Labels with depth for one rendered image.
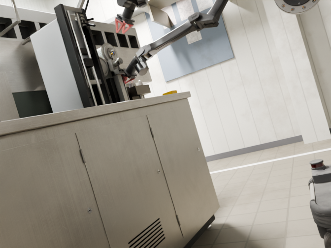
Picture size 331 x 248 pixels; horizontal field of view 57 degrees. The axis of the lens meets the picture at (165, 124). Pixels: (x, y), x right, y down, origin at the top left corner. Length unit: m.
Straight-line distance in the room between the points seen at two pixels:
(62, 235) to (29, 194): 0.18
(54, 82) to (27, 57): 0.27
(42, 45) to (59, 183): 0.94
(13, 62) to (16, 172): 0.98
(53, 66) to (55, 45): 0.11
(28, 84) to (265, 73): 3.11
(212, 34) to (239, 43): 0.39
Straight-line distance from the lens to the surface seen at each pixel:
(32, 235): 1.08
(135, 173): 1.43
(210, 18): 1.76
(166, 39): 1.85
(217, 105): 4.39
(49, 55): 1.82
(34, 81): 1.95
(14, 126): 1.06
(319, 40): 4.27
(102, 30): 2.58
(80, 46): 1.66
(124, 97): 1.86
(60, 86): 1.77
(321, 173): 1.74
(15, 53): 1.96
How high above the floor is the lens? 0.76
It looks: 1 degrees down
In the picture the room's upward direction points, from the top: 17 degrees counter-clockwise
